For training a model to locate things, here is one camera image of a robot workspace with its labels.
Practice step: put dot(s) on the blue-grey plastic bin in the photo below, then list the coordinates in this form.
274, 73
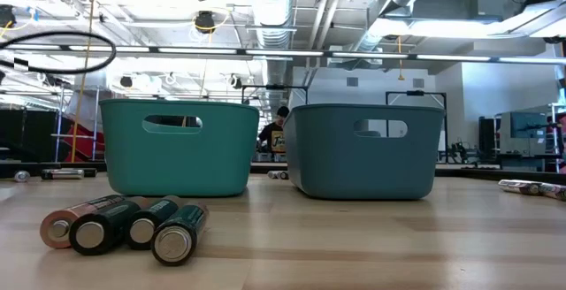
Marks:
362, 170

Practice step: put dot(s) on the person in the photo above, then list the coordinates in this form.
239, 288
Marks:
276, 139

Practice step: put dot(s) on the long ceiling light strip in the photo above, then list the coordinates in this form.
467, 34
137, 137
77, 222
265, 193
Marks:
283, 52

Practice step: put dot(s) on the teal green plastic bin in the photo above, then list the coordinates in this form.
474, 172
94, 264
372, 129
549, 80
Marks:
177, 166

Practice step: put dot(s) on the black ceiling lamp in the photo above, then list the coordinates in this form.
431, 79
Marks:
204, 21
6, 16

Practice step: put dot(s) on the white rack with red bins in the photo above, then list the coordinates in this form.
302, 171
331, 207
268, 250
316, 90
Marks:
86, 144

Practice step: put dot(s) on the black computer tower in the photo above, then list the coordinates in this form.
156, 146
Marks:
486, 137

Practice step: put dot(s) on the grey monitor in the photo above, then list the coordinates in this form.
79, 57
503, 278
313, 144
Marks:
524, 126

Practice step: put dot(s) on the black cabinet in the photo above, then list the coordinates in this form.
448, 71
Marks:
26, 135

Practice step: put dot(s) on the black aluminium table frame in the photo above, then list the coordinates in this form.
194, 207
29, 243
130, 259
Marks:
468, 173

